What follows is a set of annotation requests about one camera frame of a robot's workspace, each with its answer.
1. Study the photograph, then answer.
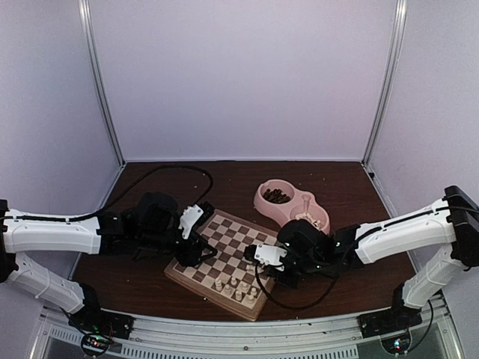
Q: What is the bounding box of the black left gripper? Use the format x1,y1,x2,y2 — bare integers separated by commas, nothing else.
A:
138,227,218,267

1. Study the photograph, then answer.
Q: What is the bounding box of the pink double bowl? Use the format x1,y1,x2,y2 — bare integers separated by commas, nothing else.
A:
253,179,330,234

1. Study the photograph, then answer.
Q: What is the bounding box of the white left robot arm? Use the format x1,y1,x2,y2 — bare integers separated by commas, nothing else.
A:
1,193,217,332

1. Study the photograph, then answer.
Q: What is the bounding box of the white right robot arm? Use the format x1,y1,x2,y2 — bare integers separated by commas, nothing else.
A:
254,185,478,331

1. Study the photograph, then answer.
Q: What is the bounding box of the wooden chess board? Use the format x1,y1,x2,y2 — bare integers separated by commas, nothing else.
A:
164,209,277,322

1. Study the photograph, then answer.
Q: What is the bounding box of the white chess pieces pile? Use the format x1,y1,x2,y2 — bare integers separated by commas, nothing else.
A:
294,212,323,230

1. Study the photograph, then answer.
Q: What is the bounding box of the dark chess pieces pile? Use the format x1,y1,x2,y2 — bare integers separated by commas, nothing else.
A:
263,188,291,204

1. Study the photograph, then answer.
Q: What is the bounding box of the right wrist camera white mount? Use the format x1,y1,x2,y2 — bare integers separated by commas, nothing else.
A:
243,245,287,270

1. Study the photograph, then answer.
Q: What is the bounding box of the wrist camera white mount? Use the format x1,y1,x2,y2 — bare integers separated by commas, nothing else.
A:
178,201,215,240
243,245,287,270

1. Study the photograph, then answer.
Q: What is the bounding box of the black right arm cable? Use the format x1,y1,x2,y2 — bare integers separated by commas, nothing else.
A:
254,261,338,310

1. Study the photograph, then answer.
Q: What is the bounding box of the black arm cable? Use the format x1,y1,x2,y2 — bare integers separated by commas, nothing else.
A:
254,261,338,310
0,164,215,225

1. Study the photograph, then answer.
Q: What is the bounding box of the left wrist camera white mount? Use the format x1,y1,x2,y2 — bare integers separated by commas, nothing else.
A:
178,201,215,240

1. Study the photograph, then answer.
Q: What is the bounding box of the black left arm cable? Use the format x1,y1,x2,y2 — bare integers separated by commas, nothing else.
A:
0,164,215,225

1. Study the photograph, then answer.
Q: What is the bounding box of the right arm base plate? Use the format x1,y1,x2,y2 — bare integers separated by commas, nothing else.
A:
358,309,422,338

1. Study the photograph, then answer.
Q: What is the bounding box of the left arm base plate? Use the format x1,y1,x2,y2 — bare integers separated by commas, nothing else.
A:
69,310,134,340

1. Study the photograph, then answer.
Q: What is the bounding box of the front aluminium rail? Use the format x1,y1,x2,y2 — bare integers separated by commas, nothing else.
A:
27,295,465,358

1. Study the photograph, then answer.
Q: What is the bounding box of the left aluminium frame post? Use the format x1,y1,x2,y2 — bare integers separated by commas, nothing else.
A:
78,0,126,167

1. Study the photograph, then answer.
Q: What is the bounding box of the aluminium frame post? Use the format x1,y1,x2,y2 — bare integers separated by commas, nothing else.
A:
361,0,408,168
78,0,126,167

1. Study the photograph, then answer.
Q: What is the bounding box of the right aluminium frame post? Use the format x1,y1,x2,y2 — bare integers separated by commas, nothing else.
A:
361,0,408,168

